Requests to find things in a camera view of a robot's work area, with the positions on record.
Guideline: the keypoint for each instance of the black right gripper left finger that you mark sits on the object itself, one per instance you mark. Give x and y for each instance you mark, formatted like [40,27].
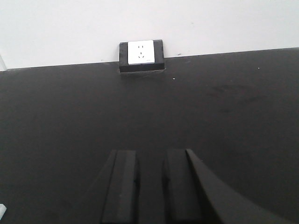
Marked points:
[121,204]

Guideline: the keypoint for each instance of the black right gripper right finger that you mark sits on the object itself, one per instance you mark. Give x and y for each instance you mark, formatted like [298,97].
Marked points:
[193,194]

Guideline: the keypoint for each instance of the white test tube rack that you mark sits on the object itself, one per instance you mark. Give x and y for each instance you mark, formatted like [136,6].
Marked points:
[2,210]

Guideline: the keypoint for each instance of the black socket mounting box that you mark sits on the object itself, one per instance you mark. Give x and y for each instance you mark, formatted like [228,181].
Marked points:
[157,65]

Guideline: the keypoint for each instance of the white wall power socket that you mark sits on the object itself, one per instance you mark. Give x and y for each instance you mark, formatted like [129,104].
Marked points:
[141,52]

